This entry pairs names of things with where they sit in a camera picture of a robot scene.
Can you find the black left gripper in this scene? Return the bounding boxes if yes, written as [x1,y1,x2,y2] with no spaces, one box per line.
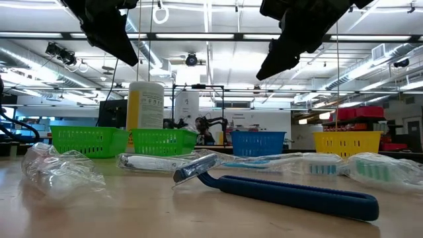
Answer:
[61,0,139,67]

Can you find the green plastic basket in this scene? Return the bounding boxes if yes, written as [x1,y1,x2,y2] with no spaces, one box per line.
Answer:
[131,128,199,157]
[50,125,130,159]

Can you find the green white toothbrush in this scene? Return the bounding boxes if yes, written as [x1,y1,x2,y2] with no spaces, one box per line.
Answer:
[338,151,423,194]

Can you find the black monitor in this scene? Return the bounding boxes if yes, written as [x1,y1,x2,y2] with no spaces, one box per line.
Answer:
[98,99,128,128]

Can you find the blue plastic basket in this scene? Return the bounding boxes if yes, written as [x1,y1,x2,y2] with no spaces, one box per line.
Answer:
[230,130,287,157]

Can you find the dark door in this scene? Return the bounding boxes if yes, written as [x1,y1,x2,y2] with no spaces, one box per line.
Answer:
[407,120,423,153]

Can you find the white cable ring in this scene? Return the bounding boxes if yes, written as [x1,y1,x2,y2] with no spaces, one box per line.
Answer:
[151,5,170,25]

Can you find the black overhead frame bar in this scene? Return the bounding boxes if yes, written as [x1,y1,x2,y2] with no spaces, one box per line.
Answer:
[0,32,423,42]

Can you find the clear plastic wrapper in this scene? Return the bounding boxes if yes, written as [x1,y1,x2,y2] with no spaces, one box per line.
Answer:
[21,142,106,202]

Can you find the black background rig frame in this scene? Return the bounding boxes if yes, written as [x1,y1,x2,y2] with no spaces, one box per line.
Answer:
[171,83,225,148]

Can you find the black hanging cable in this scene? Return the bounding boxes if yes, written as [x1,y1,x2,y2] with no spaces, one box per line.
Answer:
[95,58,119,126]

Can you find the small red storage bin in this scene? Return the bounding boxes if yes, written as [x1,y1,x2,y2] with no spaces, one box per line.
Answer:
[379,142,408,152]

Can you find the large red storage bins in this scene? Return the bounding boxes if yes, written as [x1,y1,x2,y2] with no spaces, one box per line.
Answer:
[336,105,385,122]

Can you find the black corrugated cable hose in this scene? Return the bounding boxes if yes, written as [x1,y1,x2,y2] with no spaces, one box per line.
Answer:
[0,110,40,145]

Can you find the person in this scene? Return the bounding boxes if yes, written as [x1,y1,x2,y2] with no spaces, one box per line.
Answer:
[194,116,215,145]

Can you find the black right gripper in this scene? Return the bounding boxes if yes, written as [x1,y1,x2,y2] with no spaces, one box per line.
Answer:
[256,0,351,81]

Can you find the white poster pillar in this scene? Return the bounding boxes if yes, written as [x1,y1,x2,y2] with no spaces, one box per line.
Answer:
[174,91,200,124]

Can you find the black overhead camera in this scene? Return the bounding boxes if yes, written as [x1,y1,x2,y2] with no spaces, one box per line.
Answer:
[184,52,198,67]

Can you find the dark blue disposable razor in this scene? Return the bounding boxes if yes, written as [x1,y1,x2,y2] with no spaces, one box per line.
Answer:
[171,153,380,222]

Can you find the blue white toothbrush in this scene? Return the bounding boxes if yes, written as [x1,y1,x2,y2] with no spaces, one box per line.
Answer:
[198,150,343,176]

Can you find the yellow plastic basket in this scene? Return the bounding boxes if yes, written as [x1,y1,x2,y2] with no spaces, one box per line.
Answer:
[312,131,383,158]

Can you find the white wipes canister yellow label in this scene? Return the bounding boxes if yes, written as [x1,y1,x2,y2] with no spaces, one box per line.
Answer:
[126,81,165,149]

